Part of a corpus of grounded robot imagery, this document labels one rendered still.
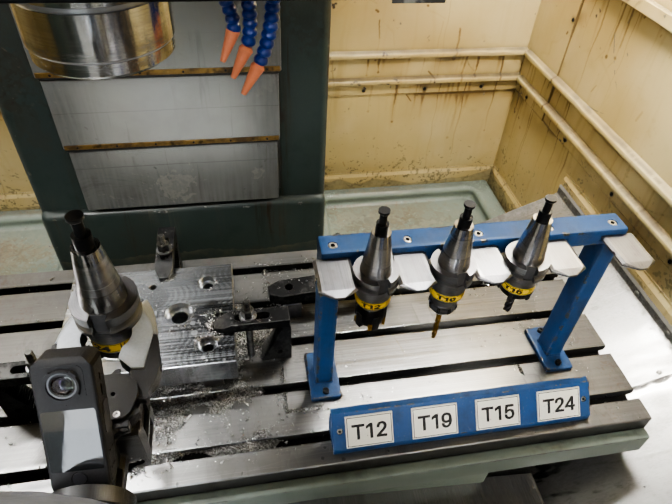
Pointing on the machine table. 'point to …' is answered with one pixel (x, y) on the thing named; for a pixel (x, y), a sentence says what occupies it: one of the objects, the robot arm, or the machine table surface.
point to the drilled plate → (177, 372)
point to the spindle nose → (96, 37)
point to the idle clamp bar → (301, 291)
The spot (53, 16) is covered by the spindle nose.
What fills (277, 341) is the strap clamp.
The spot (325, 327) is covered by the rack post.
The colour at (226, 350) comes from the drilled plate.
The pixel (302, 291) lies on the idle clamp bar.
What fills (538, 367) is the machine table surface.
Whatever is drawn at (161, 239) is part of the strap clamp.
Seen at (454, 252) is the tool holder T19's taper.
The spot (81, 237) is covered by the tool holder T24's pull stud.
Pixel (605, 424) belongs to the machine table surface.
